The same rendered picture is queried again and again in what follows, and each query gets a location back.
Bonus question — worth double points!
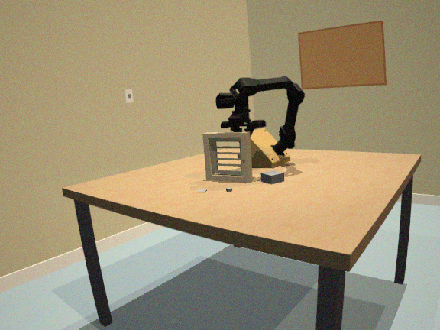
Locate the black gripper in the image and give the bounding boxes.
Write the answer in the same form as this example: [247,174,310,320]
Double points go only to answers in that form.
[221,108,266,135]

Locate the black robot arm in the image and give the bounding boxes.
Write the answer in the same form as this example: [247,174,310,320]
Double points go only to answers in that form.
[216,76,305,155]

